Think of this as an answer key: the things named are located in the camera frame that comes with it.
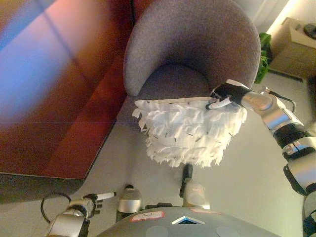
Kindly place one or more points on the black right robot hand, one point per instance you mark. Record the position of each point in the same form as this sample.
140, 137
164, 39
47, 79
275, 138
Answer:
233, 91

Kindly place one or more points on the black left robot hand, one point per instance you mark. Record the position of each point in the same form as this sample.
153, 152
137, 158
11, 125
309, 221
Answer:
95, 205

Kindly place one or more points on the white fringed pillow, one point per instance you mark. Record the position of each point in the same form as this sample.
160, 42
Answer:
187, 130

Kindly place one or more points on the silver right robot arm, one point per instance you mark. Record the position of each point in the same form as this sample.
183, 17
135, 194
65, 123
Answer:
281, 118

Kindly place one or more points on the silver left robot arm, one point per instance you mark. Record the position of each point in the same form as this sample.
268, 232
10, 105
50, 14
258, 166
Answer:
66, 222

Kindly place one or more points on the grey fabric armchair sofa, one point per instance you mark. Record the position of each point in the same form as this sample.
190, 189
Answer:
192, 37

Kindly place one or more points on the silver left robot leg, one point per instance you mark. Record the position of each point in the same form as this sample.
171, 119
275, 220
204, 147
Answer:
129, 201

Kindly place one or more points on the silver robot leg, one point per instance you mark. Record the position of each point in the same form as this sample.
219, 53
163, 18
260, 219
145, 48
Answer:
129, 201
196, 195

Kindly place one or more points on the green potted plant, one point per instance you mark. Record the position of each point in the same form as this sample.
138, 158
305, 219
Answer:
264, 44

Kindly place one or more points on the grey robot torso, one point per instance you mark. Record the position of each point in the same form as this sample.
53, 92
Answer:
187, 228

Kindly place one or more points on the silver right robot leg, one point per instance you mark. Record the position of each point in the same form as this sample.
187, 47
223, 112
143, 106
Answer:
196, 195

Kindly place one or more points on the red-brown wooden table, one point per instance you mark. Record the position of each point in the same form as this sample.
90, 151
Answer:
49, 98

